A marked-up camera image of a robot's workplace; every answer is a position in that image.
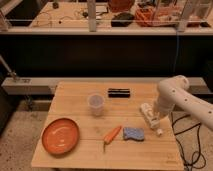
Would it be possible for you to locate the orange toy carrot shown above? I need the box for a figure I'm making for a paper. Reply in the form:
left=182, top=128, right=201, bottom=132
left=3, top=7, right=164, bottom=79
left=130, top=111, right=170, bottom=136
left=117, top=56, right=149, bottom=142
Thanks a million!
left=103, top=126, right=121, bottom=145

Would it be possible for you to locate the blue hanging cable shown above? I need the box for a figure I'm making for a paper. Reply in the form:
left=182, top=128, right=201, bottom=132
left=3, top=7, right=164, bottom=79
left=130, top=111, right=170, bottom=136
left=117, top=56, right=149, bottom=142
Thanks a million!
left=172, top=30, right=181, bottom=77

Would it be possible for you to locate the black floor cable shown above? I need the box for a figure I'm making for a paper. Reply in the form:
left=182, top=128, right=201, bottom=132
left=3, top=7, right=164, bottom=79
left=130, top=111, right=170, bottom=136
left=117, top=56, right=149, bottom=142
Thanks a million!
left=170, top=113, right=209, bottom=171

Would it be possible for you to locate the grey metal rail beam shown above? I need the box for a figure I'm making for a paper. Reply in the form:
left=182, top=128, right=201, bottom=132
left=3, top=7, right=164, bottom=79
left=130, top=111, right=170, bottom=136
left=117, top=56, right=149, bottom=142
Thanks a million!
left=1, top=76, right=208, bottom=97

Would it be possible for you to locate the black rectangular box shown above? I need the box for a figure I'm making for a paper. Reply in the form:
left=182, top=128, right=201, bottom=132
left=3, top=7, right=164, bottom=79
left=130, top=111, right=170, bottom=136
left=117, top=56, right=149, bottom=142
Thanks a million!
left=108, top=88, right=130, bottom=98

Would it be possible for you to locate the clear plastic cup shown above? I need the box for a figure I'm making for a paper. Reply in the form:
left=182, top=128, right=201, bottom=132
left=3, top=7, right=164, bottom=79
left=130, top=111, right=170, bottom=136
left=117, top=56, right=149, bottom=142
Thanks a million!
left=87, top=94, right=104, bottom=116

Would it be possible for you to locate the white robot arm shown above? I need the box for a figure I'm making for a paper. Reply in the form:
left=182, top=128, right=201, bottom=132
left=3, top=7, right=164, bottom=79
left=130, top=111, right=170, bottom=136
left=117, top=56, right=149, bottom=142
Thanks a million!
left=154, top=75, right=213, bottom=131

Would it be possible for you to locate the blue sponge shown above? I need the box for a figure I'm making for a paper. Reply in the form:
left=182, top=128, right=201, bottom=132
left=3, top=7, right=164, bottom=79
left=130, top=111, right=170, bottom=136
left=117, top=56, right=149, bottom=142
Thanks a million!
left=123, top=127, right=145, bottom=141

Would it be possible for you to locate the black cap on bench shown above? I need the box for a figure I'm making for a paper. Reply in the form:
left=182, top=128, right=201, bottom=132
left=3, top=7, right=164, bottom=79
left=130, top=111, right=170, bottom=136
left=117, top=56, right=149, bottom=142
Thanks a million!
left=111, top=12, right=134, bottom=27

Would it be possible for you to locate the white plastic bottle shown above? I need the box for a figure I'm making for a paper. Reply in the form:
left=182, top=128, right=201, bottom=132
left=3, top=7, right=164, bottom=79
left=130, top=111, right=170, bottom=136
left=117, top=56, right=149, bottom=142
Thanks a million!
left=140, top=103, right=163, bottom=136

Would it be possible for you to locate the wooden table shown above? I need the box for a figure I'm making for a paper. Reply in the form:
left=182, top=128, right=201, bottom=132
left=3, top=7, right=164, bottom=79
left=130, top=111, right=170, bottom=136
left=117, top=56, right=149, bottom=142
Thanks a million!
left=31, top=82, right=183, bottom=171

